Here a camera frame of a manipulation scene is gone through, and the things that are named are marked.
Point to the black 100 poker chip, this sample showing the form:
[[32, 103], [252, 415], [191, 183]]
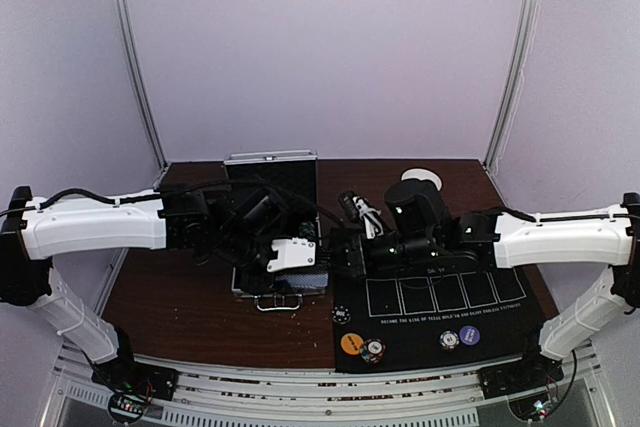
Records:
[[341, 315]]

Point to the left aluminium frame post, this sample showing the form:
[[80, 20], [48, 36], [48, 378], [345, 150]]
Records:
[[138, 84]]

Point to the purple small blind button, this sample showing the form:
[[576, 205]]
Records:
[[469, 335]]

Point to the orange big blind button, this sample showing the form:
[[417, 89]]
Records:
[[351, 343]]

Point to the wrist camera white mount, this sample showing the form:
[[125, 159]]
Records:
[[358, 210], [292, 253]]

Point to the aluminium frame post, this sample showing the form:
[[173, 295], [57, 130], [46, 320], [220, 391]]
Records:
[[513, 83], [138, 84]]

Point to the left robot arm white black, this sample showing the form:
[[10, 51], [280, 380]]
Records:
[[242, 222]]

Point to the right aluminium frame post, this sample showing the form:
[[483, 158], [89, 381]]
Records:
[[513, 83]]

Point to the round circuit board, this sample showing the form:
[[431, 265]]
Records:
[[533, 408], [127, 408]]

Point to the blue playing card deck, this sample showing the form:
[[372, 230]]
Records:
[[305, 281]]

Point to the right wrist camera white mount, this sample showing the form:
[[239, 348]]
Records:
[[358, 210]]

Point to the right round circuit board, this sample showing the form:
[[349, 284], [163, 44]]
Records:
[[533, 408]]

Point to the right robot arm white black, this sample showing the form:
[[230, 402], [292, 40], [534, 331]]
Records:
[[608, 236]]

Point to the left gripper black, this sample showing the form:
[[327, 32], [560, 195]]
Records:
[[252, 284]]

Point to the left round circuit board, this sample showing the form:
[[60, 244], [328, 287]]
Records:
[[127, 408]]

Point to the right chip stack in case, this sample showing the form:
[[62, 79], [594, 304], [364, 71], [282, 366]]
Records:
[[308, 230]]

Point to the black poker mat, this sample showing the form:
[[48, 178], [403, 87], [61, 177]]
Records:
[[420, 284]]

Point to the orange white bowl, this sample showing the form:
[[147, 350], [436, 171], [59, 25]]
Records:
[[422, 174]]

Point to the front aluminium rail base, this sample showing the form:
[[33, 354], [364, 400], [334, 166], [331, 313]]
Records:
[[217, 395]]

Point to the aluminium poker case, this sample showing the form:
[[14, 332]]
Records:
[[295, 171]]

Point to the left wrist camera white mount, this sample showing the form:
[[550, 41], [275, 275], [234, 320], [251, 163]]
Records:
[[292, 253]]

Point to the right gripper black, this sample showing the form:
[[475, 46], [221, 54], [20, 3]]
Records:
[[347, 255]]

